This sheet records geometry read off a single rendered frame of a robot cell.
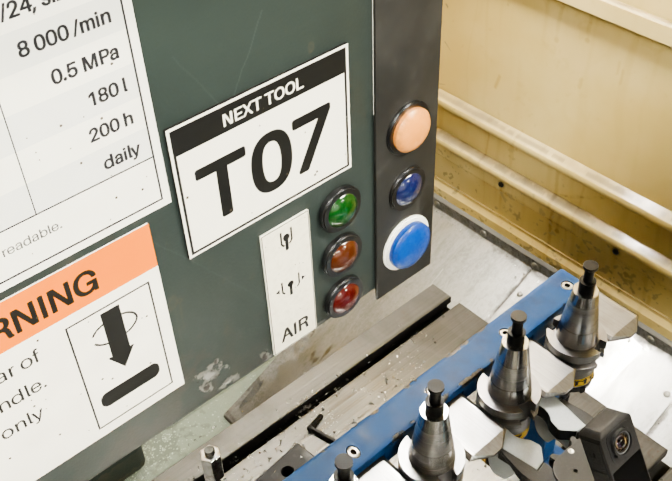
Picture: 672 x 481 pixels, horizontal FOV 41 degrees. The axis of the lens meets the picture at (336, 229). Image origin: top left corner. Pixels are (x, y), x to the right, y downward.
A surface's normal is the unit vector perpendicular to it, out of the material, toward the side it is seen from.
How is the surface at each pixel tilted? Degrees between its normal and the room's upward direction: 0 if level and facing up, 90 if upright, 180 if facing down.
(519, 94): 90
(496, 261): 25
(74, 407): 90
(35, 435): 90
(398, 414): 0
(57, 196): 90
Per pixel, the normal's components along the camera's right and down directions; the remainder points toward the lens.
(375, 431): -0.04, -0.75
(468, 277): -0.33, -0.49
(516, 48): -0.75, 0.46
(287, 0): 0.66, 0.48
